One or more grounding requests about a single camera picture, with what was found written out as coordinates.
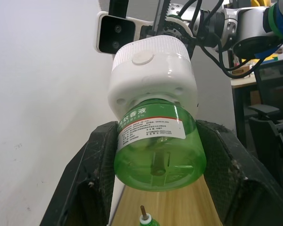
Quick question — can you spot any green bottle with brown wick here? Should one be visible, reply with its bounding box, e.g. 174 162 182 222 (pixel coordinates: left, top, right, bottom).
139 205 161 226

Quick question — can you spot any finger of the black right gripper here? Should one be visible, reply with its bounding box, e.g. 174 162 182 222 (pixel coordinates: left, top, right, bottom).
108 0 129 18

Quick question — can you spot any light wooden office desk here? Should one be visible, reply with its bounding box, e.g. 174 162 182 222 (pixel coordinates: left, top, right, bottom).
231 74 259 90

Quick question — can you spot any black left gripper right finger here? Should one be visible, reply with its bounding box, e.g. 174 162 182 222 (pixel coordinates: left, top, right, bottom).
196 119 283 226

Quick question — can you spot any green labelled repellent liquid bottle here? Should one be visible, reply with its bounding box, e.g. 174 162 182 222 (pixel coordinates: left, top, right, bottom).
113 100 208 192

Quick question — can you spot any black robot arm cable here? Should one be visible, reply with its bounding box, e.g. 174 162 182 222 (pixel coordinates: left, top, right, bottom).
200 44 278 79

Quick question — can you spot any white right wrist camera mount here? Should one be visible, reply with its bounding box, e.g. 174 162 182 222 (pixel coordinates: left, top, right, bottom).
95 11 154 55

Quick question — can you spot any black office chair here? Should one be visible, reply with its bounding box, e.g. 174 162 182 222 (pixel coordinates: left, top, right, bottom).
247 57 283 189

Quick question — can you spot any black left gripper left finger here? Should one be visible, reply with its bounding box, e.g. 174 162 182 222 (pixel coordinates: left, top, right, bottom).
39 121 120 226

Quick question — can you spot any white mosquito repellent heater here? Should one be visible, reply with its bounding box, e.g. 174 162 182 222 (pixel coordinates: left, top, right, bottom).
107 35 199 121

